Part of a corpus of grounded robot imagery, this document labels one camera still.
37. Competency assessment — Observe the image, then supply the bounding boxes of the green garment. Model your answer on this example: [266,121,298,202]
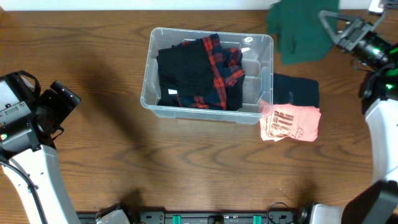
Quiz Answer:
[266,0,339,65]

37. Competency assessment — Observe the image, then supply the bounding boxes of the dark teal garment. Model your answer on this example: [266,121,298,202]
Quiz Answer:
[273,73,320,108]

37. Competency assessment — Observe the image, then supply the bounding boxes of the pink printed shirt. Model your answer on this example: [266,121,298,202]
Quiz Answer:
[259,100,321,142]

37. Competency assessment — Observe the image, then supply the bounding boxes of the red navy plaid garment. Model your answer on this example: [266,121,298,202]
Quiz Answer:
[170,33,246,111]

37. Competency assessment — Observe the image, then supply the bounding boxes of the black garment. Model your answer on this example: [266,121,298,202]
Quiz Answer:
[157,39,214,96]

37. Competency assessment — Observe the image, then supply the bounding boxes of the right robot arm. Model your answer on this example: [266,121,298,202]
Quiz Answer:
[300,11,397,223]

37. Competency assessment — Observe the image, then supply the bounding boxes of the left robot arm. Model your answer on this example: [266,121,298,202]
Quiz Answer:
[1,11,372,223]

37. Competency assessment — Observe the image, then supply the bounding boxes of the black folded pants in container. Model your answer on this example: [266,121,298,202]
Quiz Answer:
[157,76,244,111]

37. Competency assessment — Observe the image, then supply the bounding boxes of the clear plastic storage container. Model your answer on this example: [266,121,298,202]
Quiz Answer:
[141,27,274,124]

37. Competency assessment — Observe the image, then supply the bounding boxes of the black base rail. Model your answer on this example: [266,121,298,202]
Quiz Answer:
[77,203,310,224]

